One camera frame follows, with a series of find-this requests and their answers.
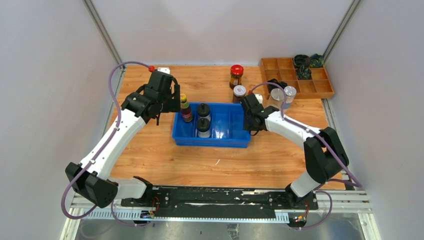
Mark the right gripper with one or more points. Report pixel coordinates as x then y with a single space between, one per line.
246 126

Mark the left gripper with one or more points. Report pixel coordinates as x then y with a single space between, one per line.
173 104

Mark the sauce bottle yellow cap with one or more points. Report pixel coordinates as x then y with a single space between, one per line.
185 108

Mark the blue plastic divided bin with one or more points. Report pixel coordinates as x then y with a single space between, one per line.
226 127

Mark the black cap spice shaker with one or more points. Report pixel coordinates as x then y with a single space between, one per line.
203 128
203 111

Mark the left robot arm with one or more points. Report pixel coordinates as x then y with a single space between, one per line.
90 177

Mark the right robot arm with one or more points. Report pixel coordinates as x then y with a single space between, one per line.
324 153

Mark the white lid sauce jar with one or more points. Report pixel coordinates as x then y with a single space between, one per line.
239 92

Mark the silver lid clear jar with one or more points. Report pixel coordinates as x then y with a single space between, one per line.
276 98

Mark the black clip bundle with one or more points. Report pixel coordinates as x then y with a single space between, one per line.
274 84

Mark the small silver lid jar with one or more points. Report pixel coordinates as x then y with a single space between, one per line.
290 92

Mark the red lid sauce jar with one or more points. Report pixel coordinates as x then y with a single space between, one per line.
236 74

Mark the wooden divided tray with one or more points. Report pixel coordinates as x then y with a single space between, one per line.
283 70

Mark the green patterned rolled cloth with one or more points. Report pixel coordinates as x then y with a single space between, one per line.
303 73

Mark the black rolled item in tray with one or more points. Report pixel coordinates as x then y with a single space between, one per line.
301 60

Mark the dark green rolled cloth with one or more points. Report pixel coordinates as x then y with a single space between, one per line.
316 61

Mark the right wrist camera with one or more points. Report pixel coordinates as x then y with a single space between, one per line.
259 97

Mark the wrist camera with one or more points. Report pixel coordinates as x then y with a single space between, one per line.
165 70
259 97

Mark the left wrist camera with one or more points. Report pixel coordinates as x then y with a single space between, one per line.
165 70

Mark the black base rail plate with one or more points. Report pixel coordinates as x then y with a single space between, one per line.
194 202

